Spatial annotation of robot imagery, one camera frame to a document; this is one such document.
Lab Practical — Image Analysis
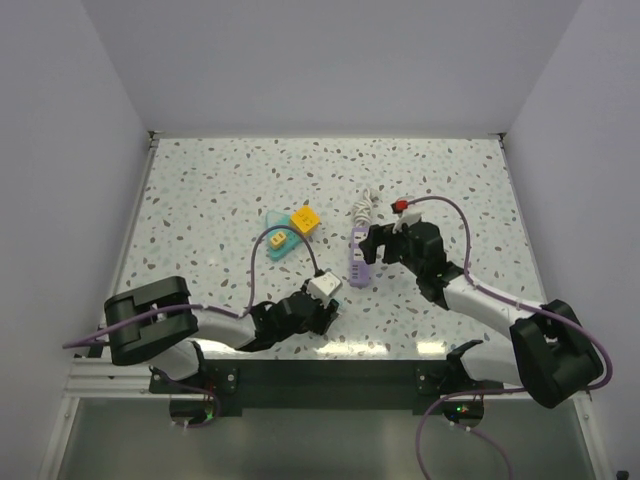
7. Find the teal triangular socket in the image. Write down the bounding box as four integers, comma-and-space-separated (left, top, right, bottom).
265, 208, 313, 261

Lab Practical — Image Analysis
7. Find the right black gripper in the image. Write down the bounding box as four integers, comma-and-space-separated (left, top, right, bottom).
357, 224, 423, 277

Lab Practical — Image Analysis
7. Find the white coiled power cord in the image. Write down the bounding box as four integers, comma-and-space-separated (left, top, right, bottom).
351, 187, 380, 229

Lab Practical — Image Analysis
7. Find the teal small plug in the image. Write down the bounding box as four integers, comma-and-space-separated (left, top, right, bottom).
331, 298, 345, 312

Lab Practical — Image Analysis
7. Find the yellow cube socket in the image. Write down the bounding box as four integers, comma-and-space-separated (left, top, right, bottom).
289, 205, 321, 238

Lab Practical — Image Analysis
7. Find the yellow small plug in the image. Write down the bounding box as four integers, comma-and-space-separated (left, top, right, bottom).
269, 230, 287, 250

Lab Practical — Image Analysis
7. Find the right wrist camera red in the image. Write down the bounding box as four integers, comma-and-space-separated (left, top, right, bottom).
391, 198, 422, 234

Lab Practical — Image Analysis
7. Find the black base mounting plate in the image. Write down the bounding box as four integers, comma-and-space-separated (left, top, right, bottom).
149, 359, 491, 417

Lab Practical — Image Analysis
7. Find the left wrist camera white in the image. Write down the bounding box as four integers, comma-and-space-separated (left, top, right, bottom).
307, 271, 342, 306

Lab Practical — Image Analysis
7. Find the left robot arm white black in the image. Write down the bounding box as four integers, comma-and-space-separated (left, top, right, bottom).
104, 271, 342, 392

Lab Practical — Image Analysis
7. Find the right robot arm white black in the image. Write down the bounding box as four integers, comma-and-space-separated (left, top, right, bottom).
358, 221, 605, 408

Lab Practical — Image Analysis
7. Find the aluminium frame rail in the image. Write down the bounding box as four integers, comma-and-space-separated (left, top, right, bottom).
63, 358, 151, 399

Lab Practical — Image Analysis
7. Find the purple power strip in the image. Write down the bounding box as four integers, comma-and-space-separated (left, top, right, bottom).
348, 227, 371, 288

